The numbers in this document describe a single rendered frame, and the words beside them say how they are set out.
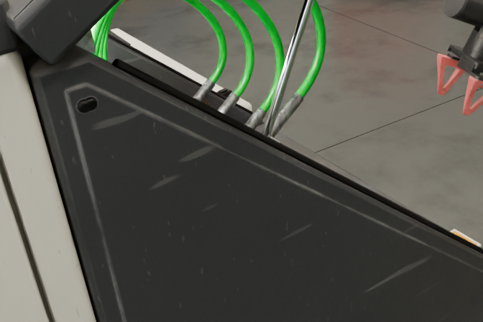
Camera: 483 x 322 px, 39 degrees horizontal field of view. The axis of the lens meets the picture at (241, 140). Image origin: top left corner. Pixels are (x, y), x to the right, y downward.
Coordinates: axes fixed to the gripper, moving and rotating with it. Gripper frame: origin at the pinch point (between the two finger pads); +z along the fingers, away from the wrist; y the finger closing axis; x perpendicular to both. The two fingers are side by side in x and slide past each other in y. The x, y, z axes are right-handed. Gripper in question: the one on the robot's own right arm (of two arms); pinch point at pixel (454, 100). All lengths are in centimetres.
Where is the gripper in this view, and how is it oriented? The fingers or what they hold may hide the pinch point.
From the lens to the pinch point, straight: 136.9
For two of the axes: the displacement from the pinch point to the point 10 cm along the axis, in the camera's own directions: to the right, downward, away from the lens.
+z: -3.4, 8.7, 3.6
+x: 9.1, 2.1, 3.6
